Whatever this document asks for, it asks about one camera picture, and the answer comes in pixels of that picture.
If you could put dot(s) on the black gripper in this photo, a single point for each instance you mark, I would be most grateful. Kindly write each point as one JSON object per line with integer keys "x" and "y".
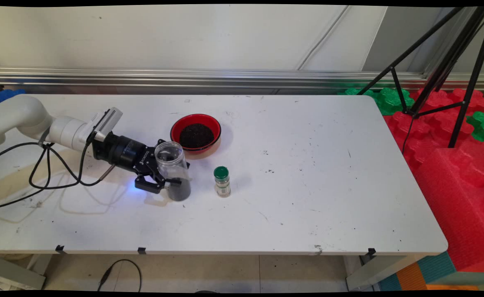
{"x": 122, "y": 150}

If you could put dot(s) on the clear plastic jar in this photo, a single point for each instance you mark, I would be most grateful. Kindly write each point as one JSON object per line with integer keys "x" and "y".
{"x": 174, "y": 169}

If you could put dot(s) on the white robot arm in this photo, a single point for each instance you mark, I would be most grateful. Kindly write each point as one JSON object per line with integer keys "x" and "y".
{"x": 19, "y": 113}

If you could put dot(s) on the red bowl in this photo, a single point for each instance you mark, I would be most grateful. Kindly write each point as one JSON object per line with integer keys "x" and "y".
{"x": 176, "y": 128}

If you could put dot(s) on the black grain pile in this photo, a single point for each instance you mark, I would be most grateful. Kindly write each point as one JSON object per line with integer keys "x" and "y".
{"x": 196, "y": 136}

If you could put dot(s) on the green lid spice jar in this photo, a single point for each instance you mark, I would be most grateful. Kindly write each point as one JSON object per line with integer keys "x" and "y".
{"x": 222, "y": 183}

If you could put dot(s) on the blue foam piece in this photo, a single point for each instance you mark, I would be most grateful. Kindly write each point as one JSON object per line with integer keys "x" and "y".
{"x": 5, "y": 95}

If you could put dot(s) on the large green foam piece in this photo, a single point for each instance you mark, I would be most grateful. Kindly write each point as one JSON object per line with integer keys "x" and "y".
{"x": 388, "y": 101}

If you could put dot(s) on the red foam puzzle mat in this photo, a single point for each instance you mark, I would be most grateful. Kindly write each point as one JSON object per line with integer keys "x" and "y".
{"x": 425, "y": 132}

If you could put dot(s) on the teal and orange foam mat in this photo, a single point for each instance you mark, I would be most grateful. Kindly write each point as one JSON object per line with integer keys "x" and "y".
{"x": 415, "y": 276}

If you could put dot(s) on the big red foam block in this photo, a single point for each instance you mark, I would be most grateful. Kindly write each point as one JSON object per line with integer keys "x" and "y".
{"x": 460, "y": 198}

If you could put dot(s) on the black tripod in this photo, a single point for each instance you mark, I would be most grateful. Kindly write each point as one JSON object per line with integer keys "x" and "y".
{"x": 448, "y": 62}

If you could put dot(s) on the small green foam piece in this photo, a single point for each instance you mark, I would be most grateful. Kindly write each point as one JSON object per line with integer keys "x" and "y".
{"x": 482, "y": 126}

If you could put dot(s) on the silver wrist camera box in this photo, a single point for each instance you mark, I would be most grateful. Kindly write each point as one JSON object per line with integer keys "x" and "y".
{"x": 108, "y": 121}

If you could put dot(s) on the aluminium rail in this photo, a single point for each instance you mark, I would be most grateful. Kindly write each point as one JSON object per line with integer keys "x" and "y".
{"x": 225, "y": 78}

